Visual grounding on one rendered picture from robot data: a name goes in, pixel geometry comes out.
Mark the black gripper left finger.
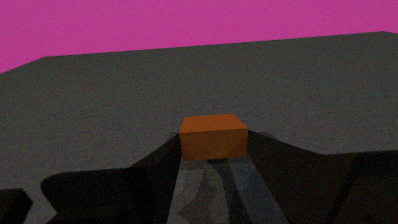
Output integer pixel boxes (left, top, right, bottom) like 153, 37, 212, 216
41, 133, 182, 224

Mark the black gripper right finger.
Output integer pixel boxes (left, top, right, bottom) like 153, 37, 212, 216
246, 130, 398, 224

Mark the orange block with dark square face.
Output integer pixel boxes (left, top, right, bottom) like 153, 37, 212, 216
179, 114, 248, 161

